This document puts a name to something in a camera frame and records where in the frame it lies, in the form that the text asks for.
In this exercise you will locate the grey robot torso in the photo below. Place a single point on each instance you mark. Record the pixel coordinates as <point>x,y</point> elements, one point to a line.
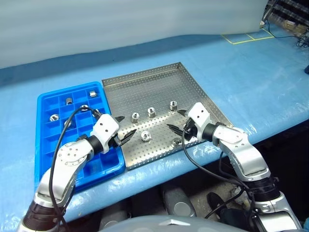
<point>169,224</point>

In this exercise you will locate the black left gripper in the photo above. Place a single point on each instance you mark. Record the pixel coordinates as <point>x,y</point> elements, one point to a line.
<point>116,141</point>

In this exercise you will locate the perforated metal tray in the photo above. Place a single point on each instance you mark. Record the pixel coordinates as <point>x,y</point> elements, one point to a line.
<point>154,91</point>

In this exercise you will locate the grey rounded shape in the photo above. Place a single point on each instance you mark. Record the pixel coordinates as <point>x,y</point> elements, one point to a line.
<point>179,205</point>
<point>116,218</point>

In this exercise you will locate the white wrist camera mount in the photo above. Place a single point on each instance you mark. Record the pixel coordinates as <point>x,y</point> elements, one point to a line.
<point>105,125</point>
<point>199,113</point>

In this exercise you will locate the black shoe shape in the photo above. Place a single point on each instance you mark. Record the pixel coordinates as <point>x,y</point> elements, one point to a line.
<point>216,201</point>

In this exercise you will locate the metal nut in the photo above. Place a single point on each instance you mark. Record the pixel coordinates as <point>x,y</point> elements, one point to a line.
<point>172,105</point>
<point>92,93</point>
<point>151,111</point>
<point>68,100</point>
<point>135,117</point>

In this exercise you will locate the storage shelf rack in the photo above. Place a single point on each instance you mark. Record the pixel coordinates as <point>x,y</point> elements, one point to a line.
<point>289,14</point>

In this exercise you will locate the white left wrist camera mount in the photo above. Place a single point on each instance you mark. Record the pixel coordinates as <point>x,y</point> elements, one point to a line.
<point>105,125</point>

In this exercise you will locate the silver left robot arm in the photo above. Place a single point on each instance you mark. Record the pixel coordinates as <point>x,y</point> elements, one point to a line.
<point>70,154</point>

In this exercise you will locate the blue compartment tray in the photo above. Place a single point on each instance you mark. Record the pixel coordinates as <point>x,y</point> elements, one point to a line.
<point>51,142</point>

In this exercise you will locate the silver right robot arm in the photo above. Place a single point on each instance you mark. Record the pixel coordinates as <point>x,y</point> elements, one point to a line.
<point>246,157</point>

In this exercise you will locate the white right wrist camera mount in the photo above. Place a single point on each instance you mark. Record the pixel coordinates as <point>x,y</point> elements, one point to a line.
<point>199,113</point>

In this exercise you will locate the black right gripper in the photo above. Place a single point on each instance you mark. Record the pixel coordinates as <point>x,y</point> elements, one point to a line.
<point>190,131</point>

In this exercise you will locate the dark object at table edge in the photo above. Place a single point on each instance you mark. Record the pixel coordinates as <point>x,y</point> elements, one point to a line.
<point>307,69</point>

